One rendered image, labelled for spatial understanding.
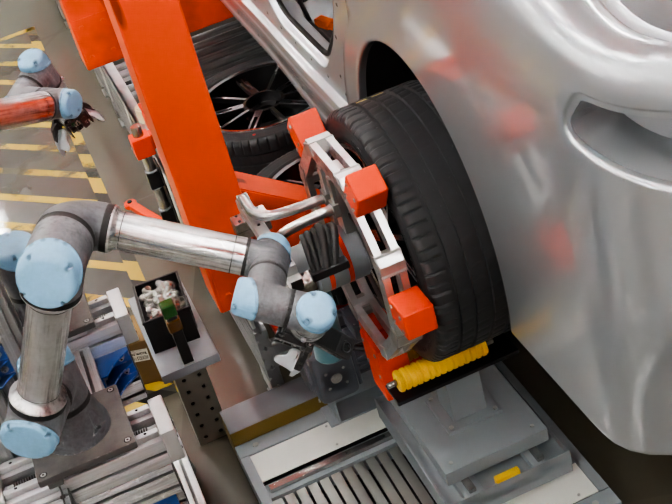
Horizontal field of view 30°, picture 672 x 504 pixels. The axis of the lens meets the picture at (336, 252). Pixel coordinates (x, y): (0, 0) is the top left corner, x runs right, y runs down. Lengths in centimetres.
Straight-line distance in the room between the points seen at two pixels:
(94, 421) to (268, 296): 64
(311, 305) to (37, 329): 52
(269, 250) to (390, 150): 50
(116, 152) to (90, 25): 76
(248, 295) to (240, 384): 181
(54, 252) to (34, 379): 32
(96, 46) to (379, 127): 250
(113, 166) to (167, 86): 242
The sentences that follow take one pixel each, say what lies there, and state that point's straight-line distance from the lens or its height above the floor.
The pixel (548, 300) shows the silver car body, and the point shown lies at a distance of 252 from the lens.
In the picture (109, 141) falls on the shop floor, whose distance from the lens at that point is 580.
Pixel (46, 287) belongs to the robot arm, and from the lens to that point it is 233.
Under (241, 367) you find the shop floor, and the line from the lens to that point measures 418.
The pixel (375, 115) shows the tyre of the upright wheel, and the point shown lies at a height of 118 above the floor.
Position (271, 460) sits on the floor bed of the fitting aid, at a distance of 369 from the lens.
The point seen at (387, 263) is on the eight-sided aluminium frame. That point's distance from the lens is 276.
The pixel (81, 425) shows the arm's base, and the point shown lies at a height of 88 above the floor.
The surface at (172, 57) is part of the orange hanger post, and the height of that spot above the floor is 130.
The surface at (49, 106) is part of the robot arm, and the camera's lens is 316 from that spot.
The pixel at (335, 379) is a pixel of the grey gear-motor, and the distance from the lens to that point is 352.
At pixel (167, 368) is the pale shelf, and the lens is 353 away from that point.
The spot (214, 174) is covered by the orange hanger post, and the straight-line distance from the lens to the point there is 332.
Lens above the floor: 256
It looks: 34 degrees down
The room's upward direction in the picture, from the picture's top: 16 degrees counter-clockwise
